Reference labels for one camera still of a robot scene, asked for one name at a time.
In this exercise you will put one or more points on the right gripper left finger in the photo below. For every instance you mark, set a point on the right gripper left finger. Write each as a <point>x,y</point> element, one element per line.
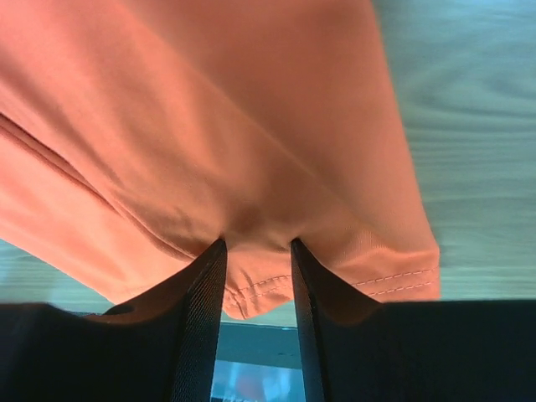
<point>158,346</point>

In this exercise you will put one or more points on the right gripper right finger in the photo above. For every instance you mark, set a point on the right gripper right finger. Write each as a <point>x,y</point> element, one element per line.
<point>354,348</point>

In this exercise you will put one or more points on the orange t-shirt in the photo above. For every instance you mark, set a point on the orange t-shirt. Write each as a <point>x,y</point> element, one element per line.
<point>136,133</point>

